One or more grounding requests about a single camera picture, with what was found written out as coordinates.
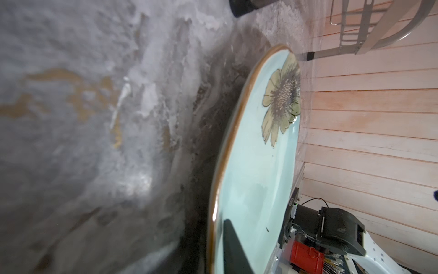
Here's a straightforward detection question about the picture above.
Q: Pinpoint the red box behind rail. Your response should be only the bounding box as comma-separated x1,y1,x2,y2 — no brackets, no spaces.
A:
289,241,325,274

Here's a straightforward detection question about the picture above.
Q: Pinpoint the light green flower plate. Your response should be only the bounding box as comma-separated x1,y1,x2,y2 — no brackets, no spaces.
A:
205,45,301,274

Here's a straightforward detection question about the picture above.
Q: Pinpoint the stainless steel dish rack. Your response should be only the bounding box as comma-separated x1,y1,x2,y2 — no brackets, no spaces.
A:
295,1,436,62

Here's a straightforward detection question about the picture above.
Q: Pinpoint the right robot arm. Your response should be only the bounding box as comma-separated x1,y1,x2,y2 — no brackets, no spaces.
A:
291,204,410,274

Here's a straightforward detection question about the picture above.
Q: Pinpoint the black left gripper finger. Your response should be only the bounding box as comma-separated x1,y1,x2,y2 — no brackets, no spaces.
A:
223,219,253,274

